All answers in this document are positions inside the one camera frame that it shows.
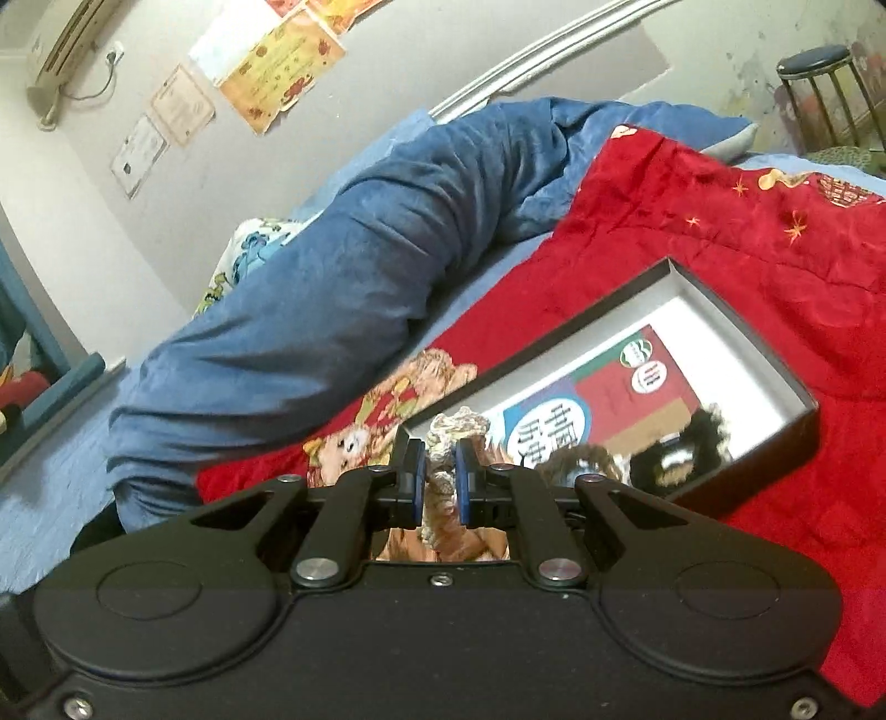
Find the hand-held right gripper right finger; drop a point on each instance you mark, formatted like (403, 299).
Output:
(465, 479)

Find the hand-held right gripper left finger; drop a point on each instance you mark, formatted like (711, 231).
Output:
(415, 479)

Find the cream crochet scrunchie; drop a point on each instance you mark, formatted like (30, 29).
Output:
(440, 443)

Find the olive crochet scrunchie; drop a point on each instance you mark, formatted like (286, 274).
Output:
(581, 460)

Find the black crochet scrunchie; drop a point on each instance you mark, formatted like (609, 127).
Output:
(706, 429)

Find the black cardboard box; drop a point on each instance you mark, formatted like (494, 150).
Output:
(754, 478)

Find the brown triangular snack packet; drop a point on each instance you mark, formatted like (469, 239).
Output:
(484, 543)

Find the printed colourful booklet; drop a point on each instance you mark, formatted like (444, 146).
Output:
(623, 394)

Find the blue plush blanket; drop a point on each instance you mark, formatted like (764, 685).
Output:
(346, 277)

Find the floral printed pillow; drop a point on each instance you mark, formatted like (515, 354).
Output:
(242, 249)

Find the red bear-print blanket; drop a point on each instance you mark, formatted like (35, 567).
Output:
(761, 242)

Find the white curved headboard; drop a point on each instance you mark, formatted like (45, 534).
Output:
(526, 59)

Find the white framed certificate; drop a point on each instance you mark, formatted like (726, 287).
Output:
(138, 156)

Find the yellow bordered certificate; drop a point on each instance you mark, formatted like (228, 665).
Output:
(284, 69)

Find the beige framed certificate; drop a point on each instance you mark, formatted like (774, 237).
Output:
(183, 104)

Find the white paper sheet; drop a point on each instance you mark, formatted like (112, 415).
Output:
(218, 45)

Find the patterned cloth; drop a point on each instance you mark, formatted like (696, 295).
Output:
(848, 157)

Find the round metal stool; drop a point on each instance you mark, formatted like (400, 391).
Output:
(813, 62)

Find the white air conditioner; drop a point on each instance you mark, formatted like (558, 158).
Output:
(66, 41)

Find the blue wooden frame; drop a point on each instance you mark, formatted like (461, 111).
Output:
(62, 388)

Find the orange wall poster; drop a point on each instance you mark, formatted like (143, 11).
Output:
(346, 12)

